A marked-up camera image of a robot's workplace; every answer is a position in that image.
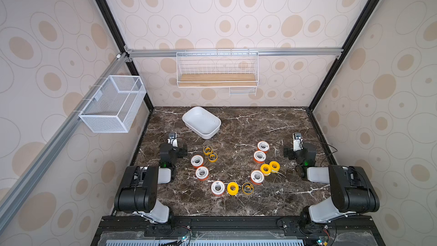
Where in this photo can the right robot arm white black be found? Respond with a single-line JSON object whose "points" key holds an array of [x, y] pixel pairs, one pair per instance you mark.
{"points": [[351, 190]]}

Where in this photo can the aluminium rail back wall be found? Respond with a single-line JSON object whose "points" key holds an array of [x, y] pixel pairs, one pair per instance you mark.
{"points": [[235, 52]]}

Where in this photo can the white wire shelf wooden board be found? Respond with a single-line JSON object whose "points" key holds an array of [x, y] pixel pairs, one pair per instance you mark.
{"points": [[239, 74]]}

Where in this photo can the white mesh wire basket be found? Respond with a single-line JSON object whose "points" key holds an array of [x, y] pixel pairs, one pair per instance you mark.
{"points": [[112, 109]]}

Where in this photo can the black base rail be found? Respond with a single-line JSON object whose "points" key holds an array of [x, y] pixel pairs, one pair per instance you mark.
{"points": [[235, 231]]}

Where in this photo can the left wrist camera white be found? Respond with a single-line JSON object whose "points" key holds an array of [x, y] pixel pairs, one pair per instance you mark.
{"points": [[172, 139]]}

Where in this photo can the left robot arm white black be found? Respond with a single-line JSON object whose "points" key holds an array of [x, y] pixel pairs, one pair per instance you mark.
{"points": [[137, 192]]}

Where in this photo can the orange white tape roll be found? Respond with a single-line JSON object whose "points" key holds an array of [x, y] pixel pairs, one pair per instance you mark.
{"points": [[197, 161], [263, 146], [202, 173], [257, 177], [259, 157], [218, 188]]}

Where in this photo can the aluminium rail left wall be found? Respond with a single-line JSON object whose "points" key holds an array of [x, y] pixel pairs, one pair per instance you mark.
{"points": [[18, 194]]}

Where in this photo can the white plastic storage box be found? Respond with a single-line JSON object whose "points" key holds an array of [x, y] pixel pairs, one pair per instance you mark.
{"points": [[202, 122]]}

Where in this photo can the aluminium rail wall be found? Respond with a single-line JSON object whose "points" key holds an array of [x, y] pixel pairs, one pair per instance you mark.
{"points": [[235, 52], [18, 194]]}

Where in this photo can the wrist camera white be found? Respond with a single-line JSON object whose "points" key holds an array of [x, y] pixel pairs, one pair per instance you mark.
{"points": [[297, 140], [172, 139]]}

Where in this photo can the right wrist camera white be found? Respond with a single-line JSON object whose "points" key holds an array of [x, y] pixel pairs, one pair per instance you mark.
{"points": [[297, 140]]}

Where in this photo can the yellow black label tape roll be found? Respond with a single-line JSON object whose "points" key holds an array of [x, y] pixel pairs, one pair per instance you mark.
{"points": [[212, 157], [207, 150], [247, 188]]}

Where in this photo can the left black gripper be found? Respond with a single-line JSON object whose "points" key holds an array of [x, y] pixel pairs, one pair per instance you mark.
{"points": [[179, 152]]}

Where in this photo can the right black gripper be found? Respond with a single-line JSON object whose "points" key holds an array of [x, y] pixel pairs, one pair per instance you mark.
{"points": [[304, 148]]}

